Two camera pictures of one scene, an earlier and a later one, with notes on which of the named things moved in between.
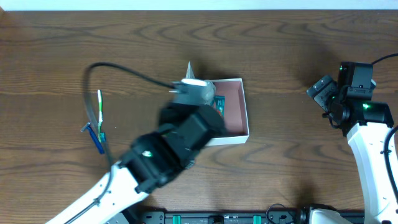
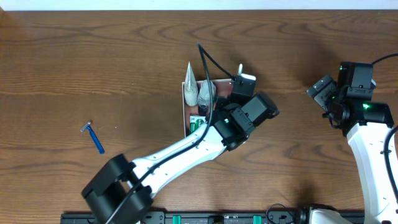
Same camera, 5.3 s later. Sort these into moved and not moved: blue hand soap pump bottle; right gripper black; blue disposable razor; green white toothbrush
Moved: green white toothbrush
Not moved: right gripper black; blue hand soap pump bottle; blue disposable razor
